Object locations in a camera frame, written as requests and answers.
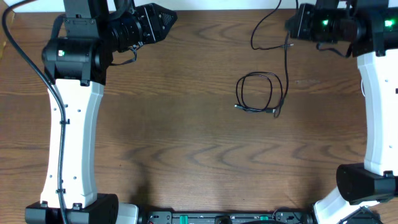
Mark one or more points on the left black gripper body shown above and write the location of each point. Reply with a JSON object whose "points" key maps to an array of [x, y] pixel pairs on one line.
{"points": [[149, 23]]}

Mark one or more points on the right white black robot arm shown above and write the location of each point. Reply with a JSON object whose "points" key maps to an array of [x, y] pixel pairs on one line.
{"points": [[370, 29]]}

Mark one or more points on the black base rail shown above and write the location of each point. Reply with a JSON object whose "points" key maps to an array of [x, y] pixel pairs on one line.
{"points": [[281, 215]]}

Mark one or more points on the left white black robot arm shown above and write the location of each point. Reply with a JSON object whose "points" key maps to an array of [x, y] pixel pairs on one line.
{"points": [[76, 59]]}

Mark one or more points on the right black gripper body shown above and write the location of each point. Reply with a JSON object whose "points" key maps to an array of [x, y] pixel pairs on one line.
{"points": [[326, 27]]}

